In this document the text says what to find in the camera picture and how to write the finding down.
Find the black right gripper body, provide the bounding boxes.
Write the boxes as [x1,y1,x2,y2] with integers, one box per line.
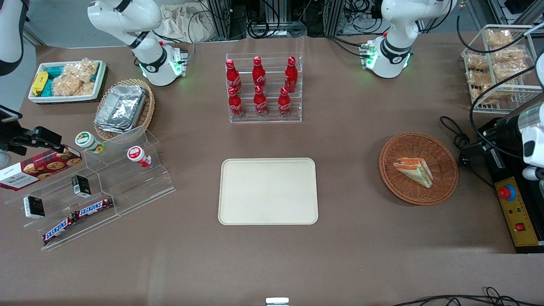
[0,106,40,147]

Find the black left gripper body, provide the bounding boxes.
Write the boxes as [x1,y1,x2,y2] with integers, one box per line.
[484,111,524,147]

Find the round brown wicker basket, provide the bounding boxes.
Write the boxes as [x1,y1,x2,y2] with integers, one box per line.
[379,133,459,207]

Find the oval tan wicker basket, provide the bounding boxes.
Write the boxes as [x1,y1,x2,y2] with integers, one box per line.
[93,79,156,142]

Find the triangular sandwich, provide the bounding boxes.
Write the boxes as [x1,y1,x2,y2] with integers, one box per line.
[393,157,434,189]

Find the beige rectangular tray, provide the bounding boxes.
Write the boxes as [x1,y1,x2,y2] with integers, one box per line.
[218,158,319,225]

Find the red tartan cookie box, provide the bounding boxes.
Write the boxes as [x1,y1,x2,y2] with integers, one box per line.
[0,146,83,192]

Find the green lid yogurt cup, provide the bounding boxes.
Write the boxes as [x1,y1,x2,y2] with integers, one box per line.
[75,131,105,154]

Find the white rectangular snack bin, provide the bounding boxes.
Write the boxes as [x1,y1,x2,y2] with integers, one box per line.
[28,60,107,104]

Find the yellow snack packet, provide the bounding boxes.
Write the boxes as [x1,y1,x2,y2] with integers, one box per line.
[32,71,49,96]

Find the small black carton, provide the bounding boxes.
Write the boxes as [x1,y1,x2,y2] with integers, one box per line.
[23,195,46,219]
[71,175,92,198]

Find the clear bag of fried snacks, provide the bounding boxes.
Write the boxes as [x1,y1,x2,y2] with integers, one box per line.
[489,47,527,65]
[485,28,513,48]
[493,62,533,82]
[466,53,490,71]
[467,70,493,105]

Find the clear bag of rice crackers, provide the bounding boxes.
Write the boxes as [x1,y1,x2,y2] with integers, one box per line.
[51,59,99,97]

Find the teal snack packet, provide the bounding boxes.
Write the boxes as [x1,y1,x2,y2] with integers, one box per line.
[42,64,65,98]

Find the silver foil packet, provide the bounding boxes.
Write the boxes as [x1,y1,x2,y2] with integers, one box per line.
[94,84,148,134]

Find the Snickers chocolate bar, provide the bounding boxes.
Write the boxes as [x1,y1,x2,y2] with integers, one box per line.
[42,214,79,245]
[75,197,115,218]

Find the black yellow control box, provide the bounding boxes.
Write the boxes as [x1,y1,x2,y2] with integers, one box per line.
[476,117,544,255]

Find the red lid yogurt cup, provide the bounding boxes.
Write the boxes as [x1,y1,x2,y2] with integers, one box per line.
[127,145,152,168]

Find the clear acrylic step display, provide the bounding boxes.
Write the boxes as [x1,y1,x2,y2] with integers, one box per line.
[4,126,176,252]

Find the beige cloth bag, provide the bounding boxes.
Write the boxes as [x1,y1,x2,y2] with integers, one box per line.
[159,3,214,43]

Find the red cola bottle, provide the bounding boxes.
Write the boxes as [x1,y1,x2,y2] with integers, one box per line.
[228,87,245,119]
[225,59,243,94]
[278,87,292,118]
[284,56,298,94]
[253,85,269,118]
[252,56,267,91]

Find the clear acrylic bottle rack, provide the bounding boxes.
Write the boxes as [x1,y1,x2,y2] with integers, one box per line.
[225,53,303,124]

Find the wire basket with snacks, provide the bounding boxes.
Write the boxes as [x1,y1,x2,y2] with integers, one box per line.
[461,24,544,115]

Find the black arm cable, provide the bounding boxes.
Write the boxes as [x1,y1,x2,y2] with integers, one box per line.
[456,0,537,54]
[469,64,544,160]

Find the black cable with plug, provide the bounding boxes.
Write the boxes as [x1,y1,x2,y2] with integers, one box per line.
[439,116,496,188]

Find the thin black cable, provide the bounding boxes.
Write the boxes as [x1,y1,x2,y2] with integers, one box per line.
[391,286,544,306]

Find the aluminium frame post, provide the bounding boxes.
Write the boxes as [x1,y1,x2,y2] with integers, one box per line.
[325,0,346,37]
[207,0,248,41]

